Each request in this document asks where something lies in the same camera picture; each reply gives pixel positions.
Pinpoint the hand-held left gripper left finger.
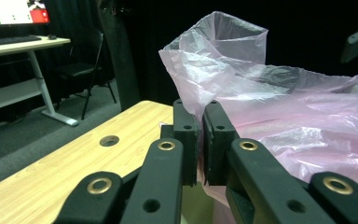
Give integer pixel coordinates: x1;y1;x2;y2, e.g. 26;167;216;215
160;99;200;188

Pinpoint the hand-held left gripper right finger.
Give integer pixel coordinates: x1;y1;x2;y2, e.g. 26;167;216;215
202;100;241;187

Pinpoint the green plastic trash bin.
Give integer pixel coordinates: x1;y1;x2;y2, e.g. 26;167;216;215
180;181;216;224

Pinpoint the pink plastic trash bag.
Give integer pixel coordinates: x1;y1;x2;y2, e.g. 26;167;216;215
158;10;358;224

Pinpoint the black folding chair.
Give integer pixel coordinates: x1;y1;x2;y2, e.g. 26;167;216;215
53;29;118;121

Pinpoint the white metal-framed desk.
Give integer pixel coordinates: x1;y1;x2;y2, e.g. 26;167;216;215
0;35;80;128

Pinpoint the black keyboard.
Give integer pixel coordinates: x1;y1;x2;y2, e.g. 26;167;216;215
0;35;43;49

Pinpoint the computer monitor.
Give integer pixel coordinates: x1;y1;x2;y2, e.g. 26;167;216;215
0;0;35;27

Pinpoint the grey fabric-covered post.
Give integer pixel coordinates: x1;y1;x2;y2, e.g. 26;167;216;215
97;0;143;112

